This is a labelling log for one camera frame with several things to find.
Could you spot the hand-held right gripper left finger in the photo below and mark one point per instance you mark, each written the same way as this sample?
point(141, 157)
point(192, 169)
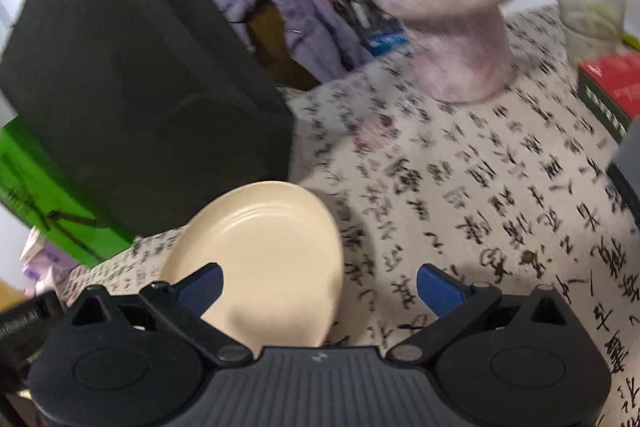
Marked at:
point(202, 289)

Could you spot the green paper bag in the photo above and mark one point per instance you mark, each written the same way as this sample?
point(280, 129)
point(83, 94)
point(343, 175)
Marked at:
point(45, 197)

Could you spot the clear glass cup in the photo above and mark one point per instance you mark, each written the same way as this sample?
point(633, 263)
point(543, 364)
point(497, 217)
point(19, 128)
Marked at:
point(590, 17)

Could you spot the brown wooden furniture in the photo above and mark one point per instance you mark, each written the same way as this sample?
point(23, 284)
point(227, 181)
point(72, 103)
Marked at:
point(272, 47)

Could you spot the cream plate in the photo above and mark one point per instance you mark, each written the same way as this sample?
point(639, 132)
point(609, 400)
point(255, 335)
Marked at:
point(270, 247)

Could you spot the blue box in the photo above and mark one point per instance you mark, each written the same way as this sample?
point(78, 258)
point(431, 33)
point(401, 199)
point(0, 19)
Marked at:
point(385, 41)

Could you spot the red box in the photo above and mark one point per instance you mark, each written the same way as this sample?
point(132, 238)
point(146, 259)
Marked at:
point(615, 82)

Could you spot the pink textured vase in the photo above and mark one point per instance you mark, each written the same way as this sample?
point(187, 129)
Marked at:
point(445, 7)

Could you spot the purple jacket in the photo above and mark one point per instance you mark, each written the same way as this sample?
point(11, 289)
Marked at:
point(295, 17)

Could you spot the purple tissue pack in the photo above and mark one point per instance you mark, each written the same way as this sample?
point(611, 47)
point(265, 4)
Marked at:
point(47, 262)

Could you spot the black paper bag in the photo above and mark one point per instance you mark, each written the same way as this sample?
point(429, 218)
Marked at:
point(140, 82)

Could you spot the printed tablecloth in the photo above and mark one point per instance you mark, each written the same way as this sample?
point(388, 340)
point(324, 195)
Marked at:
point(475, 187)

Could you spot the grey and purple cloth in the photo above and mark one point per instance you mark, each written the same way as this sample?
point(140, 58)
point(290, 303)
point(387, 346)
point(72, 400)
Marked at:
point(627, 167)

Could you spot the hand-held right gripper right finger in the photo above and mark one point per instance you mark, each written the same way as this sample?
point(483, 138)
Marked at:
point(440, 289)

